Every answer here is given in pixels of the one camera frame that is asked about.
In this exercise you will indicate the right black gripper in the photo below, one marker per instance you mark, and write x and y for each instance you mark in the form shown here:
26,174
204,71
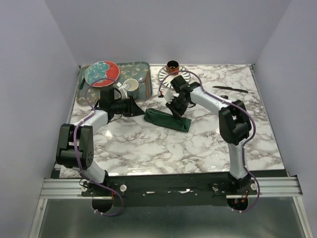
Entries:
176,113

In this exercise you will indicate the cream mug with teal handle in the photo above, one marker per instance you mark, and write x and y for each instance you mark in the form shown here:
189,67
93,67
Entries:
132,87

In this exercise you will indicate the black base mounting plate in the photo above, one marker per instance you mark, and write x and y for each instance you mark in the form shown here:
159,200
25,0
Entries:
217,189

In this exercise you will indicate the brown glazed cup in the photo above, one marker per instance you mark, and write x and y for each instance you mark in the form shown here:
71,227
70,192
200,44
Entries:
172,67

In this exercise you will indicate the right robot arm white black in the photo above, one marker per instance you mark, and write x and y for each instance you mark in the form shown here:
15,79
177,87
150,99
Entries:
235,123

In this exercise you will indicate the black knife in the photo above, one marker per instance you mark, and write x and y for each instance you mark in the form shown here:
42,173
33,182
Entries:
231,89

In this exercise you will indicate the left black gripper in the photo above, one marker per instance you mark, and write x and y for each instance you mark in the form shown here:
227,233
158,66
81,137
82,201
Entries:
132,108

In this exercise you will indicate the white striped saucer plate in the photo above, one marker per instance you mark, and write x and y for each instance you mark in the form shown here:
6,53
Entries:
167,83

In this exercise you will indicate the green handled utensil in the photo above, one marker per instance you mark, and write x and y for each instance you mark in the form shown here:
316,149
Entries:
82,83

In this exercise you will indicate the aluminium frame rail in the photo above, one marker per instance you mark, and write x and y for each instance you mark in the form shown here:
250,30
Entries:
70,189

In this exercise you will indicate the dark green cloth napkin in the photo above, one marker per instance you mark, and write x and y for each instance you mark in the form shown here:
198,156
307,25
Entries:
162,119

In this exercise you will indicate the silver spoon on tray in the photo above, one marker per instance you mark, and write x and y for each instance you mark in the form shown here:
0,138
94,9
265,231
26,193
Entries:
141,80

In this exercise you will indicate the floral teal serving tray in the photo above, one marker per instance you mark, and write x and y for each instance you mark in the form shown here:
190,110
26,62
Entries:
134,70

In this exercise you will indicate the red and teal plate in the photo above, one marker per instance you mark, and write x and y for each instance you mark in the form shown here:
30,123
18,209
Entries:
102,74

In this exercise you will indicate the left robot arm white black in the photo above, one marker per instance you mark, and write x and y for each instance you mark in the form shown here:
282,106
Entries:
75,147

